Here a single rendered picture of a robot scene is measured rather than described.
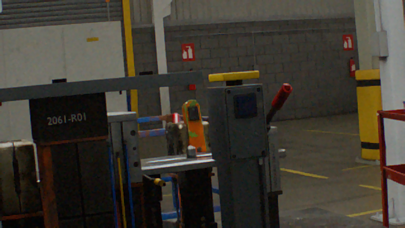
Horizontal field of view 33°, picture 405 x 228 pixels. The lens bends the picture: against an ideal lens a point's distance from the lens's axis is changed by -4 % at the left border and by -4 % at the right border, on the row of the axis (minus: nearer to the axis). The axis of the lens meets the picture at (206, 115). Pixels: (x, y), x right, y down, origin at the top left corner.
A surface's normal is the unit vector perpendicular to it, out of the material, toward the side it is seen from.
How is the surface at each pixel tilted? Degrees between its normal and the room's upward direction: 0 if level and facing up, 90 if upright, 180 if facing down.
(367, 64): 90
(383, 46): 90
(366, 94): 90
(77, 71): 90
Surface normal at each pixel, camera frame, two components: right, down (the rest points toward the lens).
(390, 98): -0.94, 0.10
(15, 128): 0.35, 0.02
